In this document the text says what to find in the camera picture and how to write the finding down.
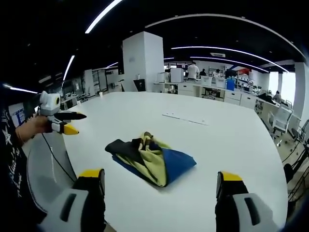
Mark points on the white square pillar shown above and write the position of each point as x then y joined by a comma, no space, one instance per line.
142,60

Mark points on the black leaning board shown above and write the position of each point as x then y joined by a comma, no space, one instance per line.
139,85

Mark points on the white drawer cabinet row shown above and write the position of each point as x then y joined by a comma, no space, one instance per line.
217,93

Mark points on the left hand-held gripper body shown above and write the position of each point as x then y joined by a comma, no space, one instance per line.
48,104

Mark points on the white machine box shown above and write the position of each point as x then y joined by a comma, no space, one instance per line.
177,75

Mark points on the blue yellow black garment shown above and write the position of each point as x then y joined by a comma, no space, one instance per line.
154,159

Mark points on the grey chair back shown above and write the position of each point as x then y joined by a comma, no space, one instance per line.
46,169

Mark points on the person's left hand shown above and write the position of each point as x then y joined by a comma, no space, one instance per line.
42,124

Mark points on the white mesh office chair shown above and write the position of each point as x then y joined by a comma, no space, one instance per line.
281,118

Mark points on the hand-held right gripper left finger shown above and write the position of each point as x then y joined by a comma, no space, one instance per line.
72,207

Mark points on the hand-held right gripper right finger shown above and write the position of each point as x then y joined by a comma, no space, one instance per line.
241,207

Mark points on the person's black printed shirt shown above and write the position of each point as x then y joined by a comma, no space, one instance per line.
12,174

